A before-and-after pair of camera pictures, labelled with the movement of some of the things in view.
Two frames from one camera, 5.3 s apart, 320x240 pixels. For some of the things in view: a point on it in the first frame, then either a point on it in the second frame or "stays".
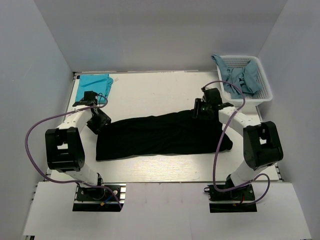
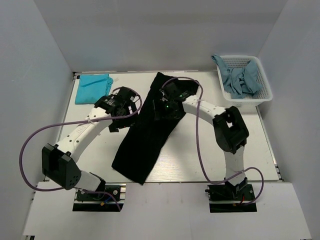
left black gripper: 105,119 → 114,127
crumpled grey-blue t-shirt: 247,78 stays
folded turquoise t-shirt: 101,84 stays
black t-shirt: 160,135 → 142,150
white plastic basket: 259,98 stays
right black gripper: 197,113 → 160,104
